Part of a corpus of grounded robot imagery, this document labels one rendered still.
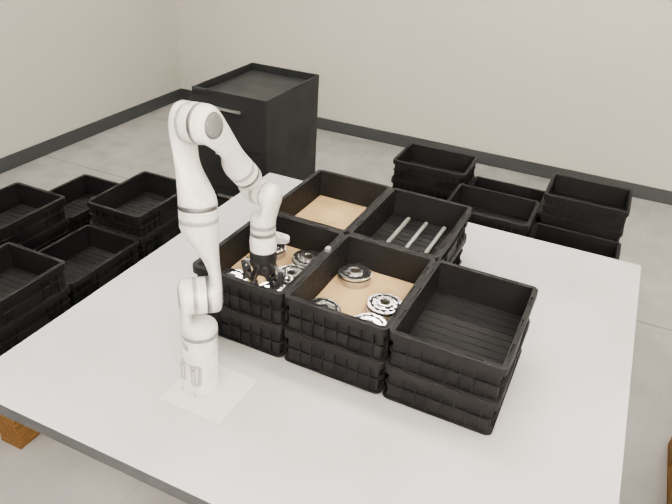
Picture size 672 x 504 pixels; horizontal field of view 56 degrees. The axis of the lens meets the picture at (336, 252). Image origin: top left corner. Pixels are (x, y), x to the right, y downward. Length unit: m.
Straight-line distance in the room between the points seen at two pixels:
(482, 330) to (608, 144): 3.31
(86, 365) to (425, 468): 0.95
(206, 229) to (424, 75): 3.78
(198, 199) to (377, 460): 0.74
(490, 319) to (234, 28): 4.35
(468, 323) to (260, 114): 1.85
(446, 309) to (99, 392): 0.98
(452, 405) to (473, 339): 0.21
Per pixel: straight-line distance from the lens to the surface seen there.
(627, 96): 4.88
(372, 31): 5.18
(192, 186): 1.47
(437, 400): 1.67
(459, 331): 1.80
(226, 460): 1.58
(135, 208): 3.14
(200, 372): 1.68
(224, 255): 1.94
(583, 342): 2.11
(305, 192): 2.32
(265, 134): 3.33
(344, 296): 1.87
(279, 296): 1.69
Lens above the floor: 1.89
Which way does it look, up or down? 31 degrees down
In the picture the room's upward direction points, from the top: 4 degrees clockwise
